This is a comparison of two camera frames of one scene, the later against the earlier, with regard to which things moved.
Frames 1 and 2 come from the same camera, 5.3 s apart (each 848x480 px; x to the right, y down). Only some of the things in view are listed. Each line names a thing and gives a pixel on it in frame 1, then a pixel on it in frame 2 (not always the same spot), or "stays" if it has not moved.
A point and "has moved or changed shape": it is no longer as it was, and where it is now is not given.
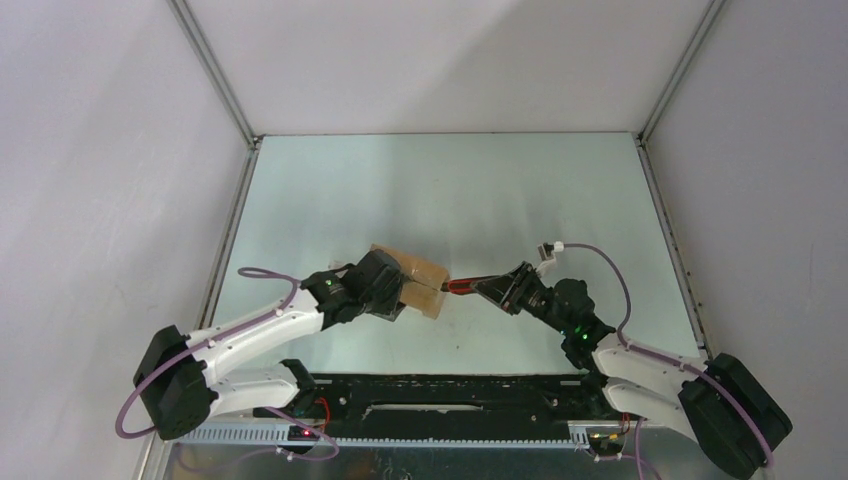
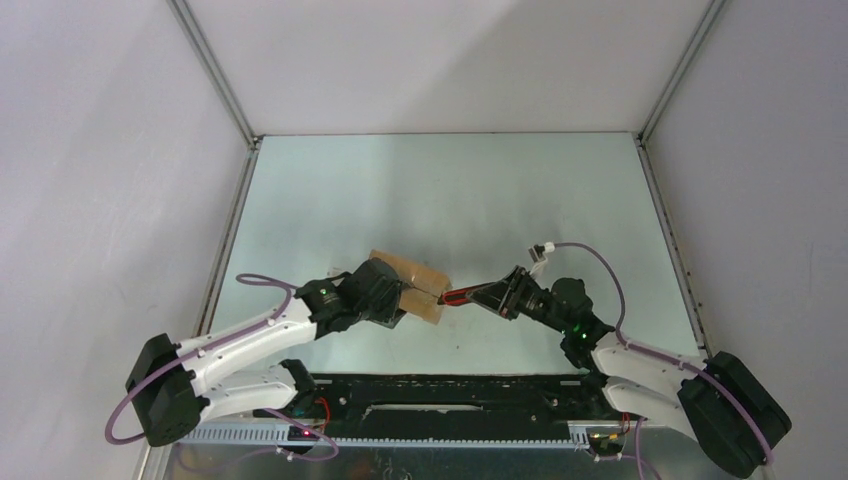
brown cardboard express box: (421, 282) stays
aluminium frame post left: (193, 30) stays
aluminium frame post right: (680, 70) stays
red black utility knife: (459, 286) has moved or changed shape
